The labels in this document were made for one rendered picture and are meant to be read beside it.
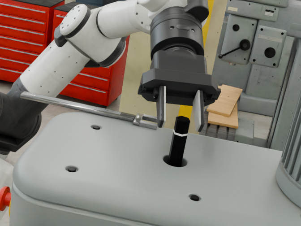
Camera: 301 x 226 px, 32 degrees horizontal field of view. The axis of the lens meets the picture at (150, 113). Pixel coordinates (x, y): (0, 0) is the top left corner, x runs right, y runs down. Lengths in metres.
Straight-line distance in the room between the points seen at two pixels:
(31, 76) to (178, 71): 0.46
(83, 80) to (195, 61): 4.85
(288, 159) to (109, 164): 0.25
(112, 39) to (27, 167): 0.47
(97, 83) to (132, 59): 3.06
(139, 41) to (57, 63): 1.40
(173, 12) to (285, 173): 0.31
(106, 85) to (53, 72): 4.42
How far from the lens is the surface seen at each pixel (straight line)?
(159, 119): 0.76
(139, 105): 2.62
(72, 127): 0.83
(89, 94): 5.67
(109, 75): 5.52
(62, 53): 1.14
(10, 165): 1.21
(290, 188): 0.75
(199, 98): 0.79
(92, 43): 1.10
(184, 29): 0.84
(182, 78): 0.79
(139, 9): 0.99
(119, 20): 1.03
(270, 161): 0.85
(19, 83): 1.19
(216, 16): 2.46
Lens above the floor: 2.25
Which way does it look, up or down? 23 degrees down
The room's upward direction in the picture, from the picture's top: 10 degrees clockwise
